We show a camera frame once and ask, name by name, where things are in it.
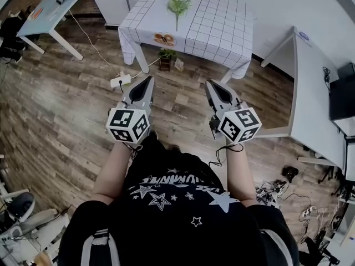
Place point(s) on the light blue desk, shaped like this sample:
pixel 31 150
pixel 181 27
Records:
pixel 52 12

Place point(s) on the black office chair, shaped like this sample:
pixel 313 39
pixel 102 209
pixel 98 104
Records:
pixel 11 37

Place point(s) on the white power strip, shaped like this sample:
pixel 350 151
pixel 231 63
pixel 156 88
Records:
pixel 122 80

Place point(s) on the small picture card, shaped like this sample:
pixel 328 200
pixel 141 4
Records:
pixel 179 65

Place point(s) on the person's right forearm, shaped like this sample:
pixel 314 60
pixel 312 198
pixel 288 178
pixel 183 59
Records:
pixel 240 176

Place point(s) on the black box device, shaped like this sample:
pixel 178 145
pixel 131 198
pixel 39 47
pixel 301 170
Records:
pixel 346 71

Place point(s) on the white grid cloth table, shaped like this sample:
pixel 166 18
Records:
pixel 219 23

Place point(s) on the person's left forearm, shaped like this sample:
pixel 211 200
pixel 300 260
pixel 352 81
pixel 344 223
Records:
pixel 113 173

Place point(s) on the small plant on wooden stool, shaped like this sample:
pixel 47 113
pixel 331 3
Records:
pixel 166 55

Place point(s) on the person's black shoe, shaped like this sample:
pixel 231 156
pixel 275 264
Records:
pixel 154 134

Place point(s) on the blue round sticker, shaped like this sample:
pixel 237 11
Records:
pixel 304 36

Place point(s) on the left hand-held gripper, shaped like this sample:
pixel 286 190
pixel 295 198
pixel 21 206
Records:
pixel 127 123

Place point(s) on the white green flowers bunch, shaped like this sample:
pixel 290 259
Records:
pixel 179 4

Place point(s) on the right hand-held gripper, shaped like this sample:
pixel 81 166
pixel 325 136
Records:
pixel 240 123

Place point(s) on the person's black star-print clothing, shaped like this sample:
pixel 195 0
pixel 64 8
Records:
pixel 177 226

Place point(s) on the white side desk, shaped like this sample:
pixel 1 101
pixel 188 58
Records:
pixel 310 93

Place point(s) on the black monitor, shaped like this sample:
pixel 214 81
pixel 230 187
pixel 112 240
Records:
pixel 342 100

